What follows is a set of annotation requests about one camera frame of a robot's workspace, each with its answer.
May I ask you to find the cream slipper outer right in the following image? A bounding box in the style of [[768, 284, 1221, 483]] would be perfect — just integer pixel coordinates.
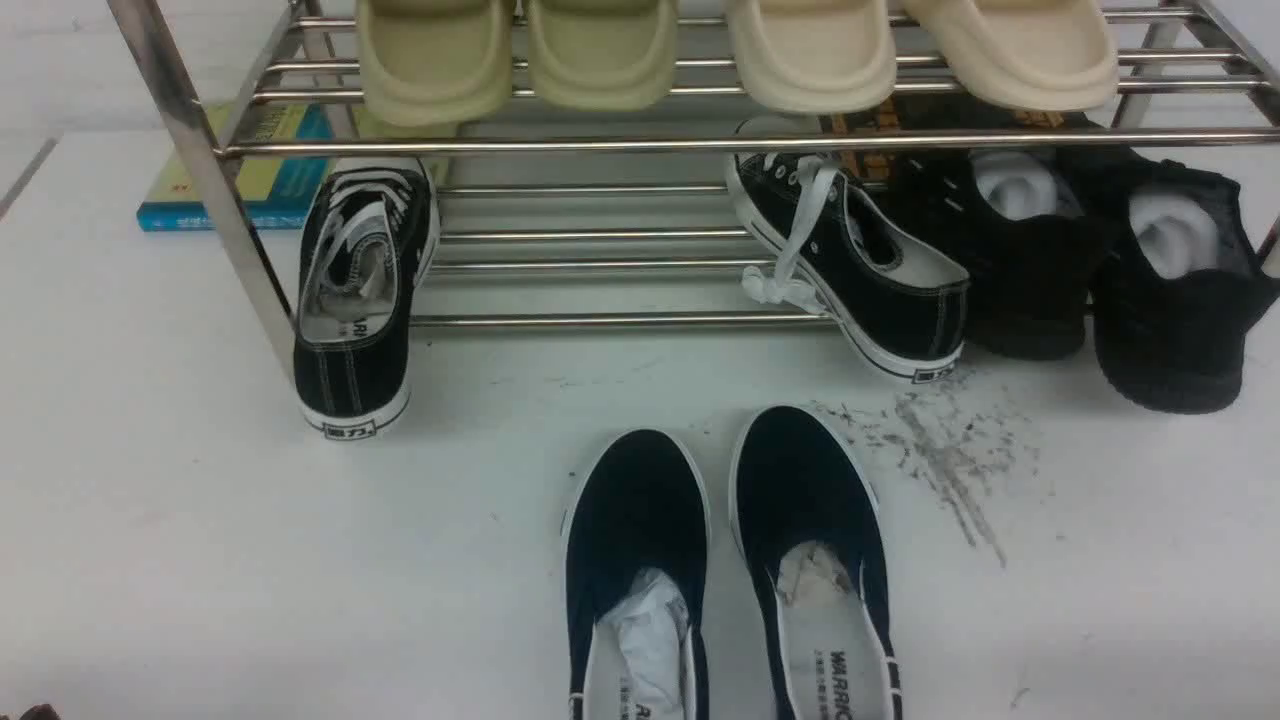
[[901, 1, 1119, 111]]

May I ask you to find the cream slipper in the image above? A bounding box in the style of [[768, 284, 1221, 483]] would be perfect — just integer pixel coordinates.
[[901, 1, 1119, 111], [724, 1, 897, 114]]

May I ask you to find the pale green slipper outer left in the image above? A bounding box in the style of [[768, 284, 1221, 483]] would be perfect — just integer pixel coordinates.
[[355, 1, 516, 128]]

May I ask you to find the navy slip-on shoe right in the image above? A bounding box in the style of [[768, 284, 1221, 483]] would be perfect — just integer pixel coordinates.
[[730, 406, 904, 719]]

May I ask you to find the black lace-up sneaker left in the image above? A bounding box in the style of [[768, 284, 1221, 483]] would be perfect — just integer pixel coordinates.
[[293, 158, 442, 441]]

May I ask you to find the black knit shoe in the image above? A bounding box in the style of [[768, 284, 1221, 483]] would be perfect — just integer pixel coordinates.
[[883, 149, 1116, 361], [1059, 147, 1277, 414]]

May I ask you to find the black lace-up sneaker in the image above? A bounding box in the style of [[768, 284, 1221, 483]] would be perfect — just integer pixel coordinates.
[[724, 149, 970, 386], [293, 158, 442, 441]]

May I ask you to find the black lace-up sneaker right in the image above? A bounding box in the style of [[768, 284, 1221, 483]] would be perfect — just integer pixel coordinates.
[[724, 149, 970, 386]]

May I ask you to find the dark book with orange text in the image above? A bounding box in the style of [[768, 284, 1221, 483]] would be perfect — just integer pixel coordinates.
[[797, 94, 1102, 186]]

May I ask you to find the stainless steel shoe rack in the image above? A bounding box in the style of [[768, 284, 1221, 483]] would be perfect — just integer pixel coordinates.
[[108, 1, 1277, 370]]

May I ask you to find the navy slip-on shoe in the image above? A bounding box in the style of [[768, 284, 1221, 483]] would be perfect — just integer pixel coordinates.
[[561, 429, 710, 719], [730, 406, 904, 719]]

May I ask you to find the pale green slipper inner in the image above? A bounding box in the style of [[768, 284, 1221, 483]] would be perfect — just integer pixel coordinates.
[[524, 1, 678, 111]]

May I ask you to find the navy slip-on shoe left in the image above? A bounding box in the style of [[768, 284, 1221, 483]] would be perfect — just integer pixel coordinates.
[[561, 429, 710, 719]]

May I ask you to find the cream slipper inner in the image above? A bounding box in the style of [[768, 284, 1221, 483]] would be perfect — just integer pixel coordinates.
[[724, 1, 897, 114]]

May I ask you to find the pale green slipper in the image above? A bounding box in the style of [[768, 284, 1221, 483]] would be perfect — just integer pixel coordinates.
[[355, 1, 516, 128], [524, 1, 678, 111]]

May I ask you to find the blue and yellow book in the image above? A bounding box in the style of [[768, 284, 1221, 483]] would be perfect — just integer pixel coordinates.
[[134, 105, 332, 232]]

